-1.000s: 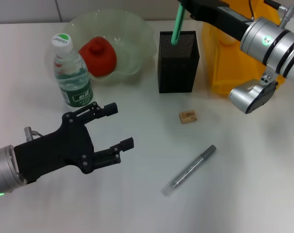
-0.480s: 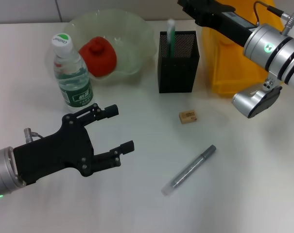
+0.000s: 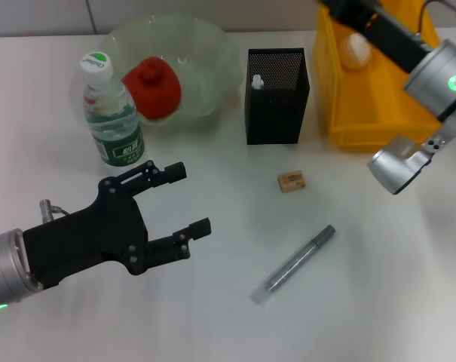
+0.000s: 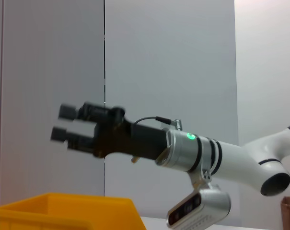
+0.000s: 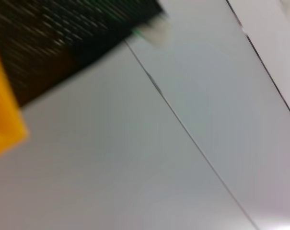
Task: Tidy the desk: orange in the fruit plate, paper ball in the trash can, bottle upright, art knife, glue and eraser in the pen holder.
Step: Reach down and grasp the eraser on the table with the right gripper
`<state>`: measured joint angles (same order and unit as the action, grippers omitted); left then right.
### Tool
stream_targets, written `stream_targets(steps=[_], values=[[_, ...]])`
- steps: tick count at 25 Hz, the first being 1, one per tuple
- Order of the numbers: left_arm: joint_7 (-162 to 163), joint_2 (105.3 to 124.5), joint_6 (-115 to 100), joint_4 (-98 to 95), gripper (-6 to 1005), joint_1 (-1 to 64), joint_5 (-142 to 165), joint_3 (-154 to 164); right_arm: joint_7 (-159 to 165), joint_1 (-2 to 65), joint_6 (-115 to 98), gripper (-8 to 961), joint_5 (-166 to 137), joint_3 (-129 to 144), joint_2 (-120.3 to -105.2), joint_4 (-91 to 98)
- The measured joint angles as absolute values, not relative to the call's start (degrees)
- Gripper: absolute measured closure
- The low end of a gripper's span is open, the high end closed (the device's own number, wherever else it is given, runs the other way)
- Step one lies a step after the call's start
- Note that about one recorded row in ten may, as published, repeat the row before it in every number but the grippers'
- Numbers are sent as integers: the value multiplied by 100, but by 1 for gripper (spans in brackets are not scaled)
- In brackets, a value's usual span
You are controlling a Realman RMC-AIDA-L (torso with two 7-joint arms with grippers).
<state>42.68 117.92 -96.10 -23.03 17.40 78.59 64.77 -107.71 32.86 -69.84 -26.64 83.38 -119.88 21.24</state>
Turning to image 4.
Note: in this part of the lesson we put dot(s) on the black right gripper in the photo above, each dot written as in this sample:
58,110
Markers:
135,141

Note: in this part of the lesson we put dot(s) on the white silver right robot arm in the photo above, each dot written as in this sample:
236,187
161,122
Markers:
231,158

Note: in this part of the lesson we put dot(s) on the yellow plastic storage bin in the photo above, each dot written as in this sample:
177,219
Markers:
63,210

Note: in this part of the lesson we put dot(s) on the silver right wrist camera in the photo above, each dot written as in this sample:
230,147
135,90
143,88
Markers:
202,208

